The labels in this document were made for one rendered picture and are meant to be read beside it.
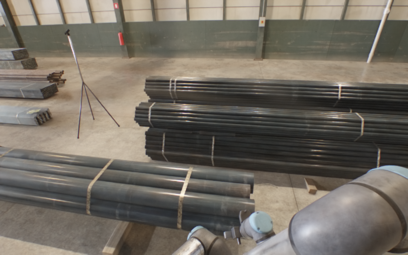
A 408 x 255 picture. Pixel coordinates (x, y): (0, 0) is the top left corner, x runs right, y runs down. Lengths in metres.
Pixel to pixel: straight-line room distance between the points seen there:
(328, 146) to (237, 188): 1.34
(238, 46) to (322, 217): 9.12
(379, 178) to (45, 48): 13.54
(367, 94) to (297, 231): 2.89
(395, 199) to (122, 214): 1.85
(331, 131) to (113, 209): 2.39
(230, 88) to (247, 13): 6.83
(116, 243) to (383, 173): 2.06
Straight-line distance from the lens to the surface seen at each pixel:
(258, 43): 9.21
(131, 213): 1.98
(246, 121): 2.49
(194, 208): 1.78
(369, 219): 0.43
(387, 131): 2.99
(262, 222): 0.95
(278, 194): 2.66
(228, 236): 1.16
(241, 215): 1.11
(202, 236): 1.24
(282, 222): 2.42
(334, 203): 0.43
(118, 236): 2.26
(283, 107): 3.00
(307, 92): 2.96
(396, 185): 0.49
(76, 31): 12.10
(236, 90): 2.83
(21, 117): 5.25
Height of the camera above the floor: 1.89
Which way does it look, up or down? 30 degrees down
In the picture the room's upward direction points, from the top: 1 degrees counter-clockwise
